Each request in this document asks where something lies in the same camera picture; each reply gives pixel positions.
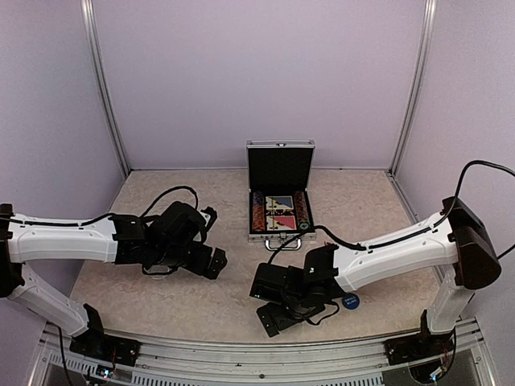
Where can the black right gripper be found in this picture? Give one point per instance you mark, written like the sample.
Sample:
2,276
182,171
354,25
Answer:
279,319

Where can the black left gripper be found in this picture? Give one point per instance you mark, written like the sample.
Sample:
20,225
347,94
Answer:
215,266

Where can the aluminium poker set case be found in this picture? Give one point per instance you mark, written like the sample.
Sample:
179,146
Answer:
280,168

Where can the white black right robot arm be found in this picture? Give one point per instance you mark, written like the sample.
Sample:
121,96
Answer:
455,237

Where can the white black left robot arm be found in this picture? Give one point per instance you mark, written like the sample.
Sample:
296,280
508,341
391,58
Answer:
159,244

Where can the red playing card deck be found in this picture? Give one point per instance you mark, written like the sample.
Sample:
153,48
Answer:
281,223

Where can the blue small blind button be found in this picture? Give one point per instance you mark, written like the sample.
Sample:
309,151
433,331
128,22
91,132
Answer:
350,301

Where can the blue playing card deck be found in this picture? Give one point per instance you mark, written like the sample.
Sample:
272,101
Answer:
279,203

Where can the right chip row in case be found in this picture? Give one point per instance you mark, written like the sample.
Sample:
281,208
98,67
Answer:
301,207

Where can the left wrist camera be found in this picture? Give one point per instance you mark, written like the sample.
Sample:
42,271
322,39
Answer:
210,216

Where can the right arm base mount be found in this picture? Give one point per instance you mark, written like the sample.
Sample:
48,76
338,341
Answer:
404,350

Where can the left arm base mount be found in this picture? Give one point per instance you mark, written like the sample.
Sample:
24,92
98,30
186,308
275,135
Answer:
108,348

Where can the front aluminium rail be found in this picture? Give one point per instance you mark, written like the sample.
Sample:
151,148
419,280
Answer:
344,361

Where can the left aluminium frame post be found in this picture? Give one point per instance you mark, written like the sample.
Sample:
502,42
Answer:
88,16

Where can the aluminium frame post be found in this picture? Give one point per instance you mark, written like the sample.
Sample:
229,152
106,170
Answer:
424,46
88,16

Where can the right aluminium frame post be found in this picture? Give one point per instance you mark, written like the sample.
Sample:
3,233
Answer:
424,46

